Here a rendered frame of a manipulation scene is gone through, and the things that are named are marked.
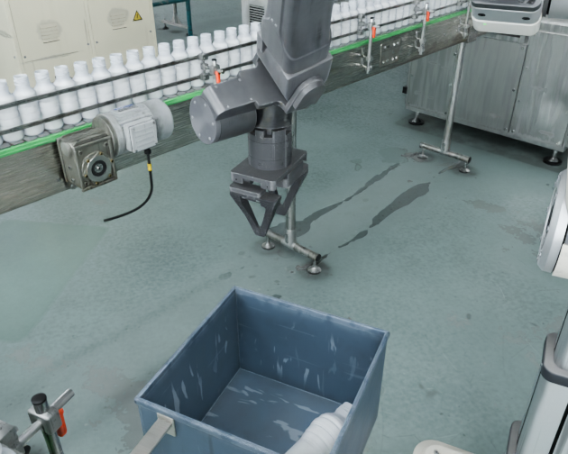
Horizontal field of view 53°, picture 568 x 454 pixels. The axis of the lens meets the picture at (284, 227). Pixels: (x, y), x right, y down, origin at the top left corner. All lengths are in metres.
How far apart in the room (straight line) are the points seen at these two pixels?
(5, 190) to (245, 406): 0.95
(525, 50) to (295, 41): 3.48
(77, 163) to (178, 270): 1.24
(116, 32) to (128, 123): 2.83
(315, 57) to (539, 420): 0.77
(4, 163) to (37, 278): 1.29
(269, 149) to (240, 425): 0.61
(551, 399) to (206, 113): 0.75
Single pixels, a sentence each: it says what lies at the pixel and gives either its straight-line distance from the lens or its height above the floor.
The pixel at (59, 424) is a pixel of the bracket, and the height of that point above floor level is 1.07.
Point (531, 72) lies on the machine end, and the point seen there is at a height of 0.58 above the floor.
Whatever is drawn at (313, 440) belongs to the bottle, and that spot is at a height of 0.80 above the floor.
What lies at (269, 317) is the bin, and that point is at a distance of 1.12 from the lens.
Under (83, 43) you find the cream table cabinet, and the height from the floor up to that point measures 0.63.
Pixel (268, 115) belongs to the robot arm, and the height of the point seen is 1.38.
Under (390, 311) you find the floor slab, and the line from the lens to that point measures 2.58.
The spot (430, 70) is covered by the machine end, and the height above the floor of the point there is 0.45.
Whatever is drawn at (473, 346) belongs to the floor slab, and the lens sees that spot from 2.49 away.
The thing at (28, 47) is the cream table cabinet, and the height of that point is 0.68.
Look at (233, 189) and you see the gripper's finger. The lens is 0.74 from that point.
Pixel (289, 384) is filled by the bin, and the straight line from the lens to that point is 1.22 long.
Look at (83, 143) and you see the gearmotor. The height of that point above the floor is 0.99.
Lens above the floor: 1.63
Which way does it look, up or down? 32 degrees down
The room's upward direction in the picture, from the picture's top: straight up
